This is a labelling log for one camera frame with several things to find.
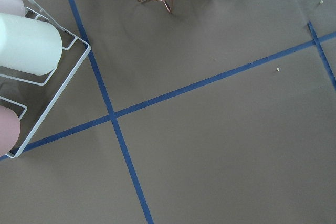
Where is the white wire cup rack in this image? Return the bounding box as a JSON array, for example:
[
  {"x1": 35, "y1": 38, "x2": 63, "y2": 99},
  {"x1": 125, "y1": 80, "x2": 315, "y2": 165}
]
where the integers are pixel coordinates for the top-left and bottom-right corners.
[{"x1": 1, "y1": 0, "x2": 91, "y2": 158}]

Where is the white cup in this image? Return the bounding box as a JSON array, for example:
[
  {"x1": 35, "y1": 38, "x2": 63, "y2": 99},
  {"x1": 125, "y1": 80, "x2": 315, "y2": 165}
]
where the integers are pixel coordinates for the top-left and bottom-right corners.
[{"x1": 1, "y1": 13, "x2": 62, "y2": 76}]

